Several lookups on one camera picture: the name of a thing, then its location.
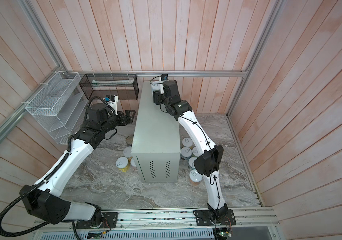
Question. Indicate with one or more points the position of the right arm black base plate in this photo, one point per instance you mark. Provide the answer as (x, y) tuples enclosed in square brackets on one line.
[(207, 218)]

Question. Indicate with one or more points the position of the pink can pull-tab lid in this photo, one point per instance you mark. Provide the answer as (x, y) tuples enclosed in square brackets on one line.
[(133, 164)]

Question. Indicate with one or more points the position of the tall can white plastic lid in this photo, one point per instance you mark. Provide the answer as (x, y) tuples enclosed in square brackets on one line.
[(127, 153)]

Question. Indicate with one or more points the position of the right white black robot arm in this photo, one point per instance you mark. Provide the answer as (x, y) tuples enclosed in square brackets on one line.
[(207, 164)]

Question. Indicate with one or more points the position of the dark can with brown lid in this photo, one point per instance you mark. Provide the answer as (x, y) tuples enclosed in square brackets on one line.
[(129, 140)]

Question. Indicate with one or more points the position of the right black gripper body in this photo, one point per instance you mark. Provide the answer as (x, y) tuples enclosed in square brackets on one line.
[(161, 99)]

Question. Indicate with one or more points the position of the orange can pull-tab lid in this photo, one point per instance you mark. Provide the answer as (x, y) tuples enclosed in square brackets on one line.
[(195, 177)]

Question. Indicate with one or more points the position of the rear can behind cabinet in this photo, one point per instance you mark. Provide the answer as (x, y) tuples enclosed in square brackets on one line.
[(187, 143)]

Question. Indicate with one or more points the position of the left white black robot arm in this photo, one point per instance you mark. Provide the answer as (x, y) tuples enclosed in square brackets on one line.
[(43, 199)]

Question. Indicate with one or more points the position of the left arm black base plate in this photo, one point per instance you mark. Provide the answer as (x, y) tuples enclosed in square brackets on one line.
[(102, 220)]

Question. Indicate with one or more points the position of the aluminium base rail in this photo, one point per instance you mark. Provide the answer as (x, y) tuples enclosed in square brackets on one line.
[(156, 219)]

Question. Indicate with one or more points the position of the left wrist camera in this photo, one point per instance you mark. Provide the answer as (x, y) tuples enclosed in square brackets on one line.
[(111, 102)]

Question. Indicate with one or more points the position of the white wire mesh shelf rack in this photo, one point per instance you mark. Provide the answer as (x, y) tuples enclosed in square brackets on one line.
[(58, 107)]

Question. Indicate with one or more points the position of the right aluminium frame post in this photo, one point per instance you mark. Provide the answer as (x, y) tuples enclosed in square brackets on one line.
[(262, 40)]

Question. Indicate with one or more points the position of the grey metal cabinet counter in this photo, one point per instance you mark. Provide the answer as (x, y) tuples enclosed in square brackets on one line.
[(156, 147)]

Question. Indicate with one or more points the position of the yellow can pull-tab lid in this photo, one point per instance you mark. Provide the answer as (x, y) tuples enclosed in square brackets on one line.
[(122, 164)]

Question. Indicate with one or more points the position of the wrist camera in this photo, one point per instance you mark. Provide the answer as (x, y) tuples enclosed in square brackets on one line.
[(164, 77), (111, 102)]

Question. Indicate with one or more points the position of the green white can pull-tab lid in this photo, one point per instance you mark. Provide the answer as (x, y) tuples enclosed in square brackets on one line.
[(157, 86)]

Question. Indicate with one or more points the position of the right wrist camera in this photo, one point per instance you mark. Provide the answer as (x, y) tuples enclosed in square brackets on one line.
[(164, 77)]

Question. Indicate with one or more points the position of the horizontal aluminium frame bar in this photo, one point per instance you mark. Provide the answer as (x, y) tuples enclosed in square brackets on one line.
[(179, 73)]

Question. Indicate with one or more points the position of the black wire mesh basket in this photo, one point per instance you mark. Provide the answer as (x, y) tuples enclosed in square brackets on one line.
[(125, 86)]

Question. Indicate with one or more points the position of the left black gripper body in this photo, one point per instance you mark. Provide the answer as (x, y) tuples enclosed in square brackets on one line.
[(113, 121)]

